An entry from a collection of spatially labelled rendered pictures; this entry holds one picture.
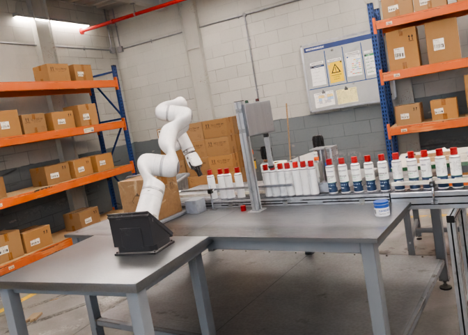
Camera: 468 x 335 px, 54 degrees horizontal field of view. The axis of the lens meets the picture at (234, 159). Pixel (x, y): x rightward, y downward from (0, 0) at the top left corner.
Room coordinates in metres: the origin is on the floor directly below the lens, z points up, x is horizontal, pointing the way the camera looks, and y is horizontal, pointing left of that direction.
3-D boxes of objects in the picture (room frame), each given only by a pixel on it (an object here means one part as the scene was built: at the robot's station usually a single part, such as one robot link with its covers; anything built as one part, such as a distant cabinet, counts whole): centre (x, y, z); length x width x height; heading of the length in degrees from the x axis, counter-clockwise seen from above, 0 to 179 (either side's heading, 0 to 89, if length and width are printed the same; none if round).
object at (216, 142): (6.86, 0.38, 0.70); 1.20 x 0.82 x 1.39; 69
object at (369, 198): (2.91, -0.13, 0.85); 1.65 x 0.11 x 0.05; 55
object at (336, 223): (3.06, -0.09, 0.82); 2.10 x 1.50 x 0.02; 55
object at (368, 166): (2.50, -0.72, 0.98); 0.05 x 0.05 x 0.20
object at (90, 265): (2.41, 0.67, 0.81); 0.90 x 0.90 x 0.04; 63
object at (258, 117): (2.77, -0.17, 1.38); 0.17 x 0.10 x 0.19; 110
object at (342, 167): (2.58, -0.60, 0.98); 0.05 x 0.05 x 0.20
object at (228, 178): (3.04, 0.06, 0.98); 0.05 x 0.05 x 0.20
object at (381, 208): (2.18, -0.66, 0.86); 0.07 x 0.07 x 0.07
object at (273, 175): (2.84, -0.22, 0.98); 0.05 x 0.05 x 0.20
